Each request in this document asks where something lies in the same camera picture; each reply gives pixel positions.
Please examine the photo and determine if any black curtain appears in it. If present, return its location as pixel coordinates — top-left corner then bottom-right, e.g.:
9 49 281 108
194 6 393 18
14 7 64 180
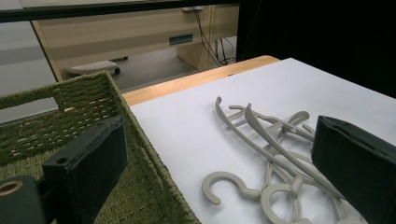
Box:
236 0 396 99

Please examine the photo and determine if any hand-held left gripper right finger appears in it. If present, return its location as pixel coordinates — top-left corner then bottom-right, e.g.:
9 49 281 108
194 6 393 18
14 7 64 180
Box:
311 115 396 224

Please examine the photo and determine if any black frame bar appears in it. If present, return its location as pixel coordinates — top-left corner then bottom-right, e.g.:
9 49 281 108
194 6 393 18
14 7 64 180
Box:
0 0 241 23

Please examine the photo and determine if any white table mat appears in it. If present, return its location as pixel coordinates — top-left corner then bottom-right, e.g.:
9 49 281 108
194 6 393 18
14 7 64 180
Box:
130 57 396 224

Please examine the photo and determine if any office chair base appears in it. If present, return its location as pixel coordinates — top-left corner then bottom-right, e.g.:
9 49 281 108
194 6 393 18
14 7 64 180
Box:
64 56 129 77

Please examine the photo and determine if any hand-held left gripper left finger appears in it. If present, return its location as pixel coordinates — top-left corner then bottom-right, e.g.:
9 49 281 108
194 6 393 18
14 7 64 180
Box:
41 116 130 224

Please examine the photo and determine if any wooden table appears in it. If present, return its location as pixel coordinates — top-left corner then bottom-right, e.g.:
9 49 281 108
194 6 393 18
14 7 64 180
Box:
122 55 281 106

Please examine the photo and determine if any white cabinet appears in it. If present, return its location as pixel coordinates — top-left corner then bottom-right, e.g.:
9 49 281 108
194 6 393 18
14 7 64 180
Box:
0 0 185 124

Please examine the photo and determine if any green woven basket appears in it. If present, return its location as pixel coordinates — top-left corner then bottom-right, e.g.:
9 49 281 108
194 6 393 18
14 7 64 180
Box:
0 70 202 224

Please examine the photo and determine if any black hanging cable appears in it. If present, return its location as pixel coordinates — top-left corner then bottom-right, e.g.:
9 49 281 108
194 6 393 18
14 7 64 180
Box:
191 6 228 67
214 36 237 65

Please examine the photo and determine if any grey plastic clothes hanger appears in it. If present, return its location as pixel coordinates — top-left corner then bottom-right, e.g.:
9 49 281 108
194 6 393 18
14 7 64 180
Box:
215 96 347 224
228 103 368 224
201 105 316 207

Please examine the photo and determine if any light wooden desk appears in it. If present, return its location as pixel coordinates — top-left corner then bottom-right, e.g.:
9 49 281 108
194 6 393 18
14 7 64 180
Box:
31 3 241 82

